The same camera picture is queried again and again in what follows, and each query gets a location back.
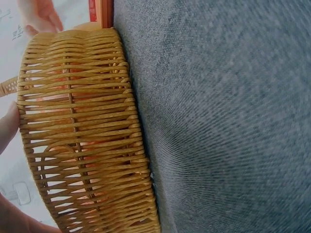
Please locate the person's right fingers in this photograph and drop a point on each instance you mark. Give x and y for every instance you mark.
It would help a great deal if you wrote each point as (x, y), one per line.
(48, 17)

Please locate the woven wicker basket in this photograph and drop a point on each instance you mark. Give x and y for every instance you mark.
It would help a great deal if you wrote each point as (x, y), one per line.
(97, 136)

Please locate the person's left hand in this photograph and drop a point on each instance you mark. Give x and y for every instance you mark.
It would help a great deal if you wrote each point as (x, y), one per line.
(14, 218)

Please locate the person's right hand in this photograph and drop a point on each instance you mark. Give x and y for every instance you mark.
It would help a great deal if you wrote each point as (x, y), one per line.
(45, 12)

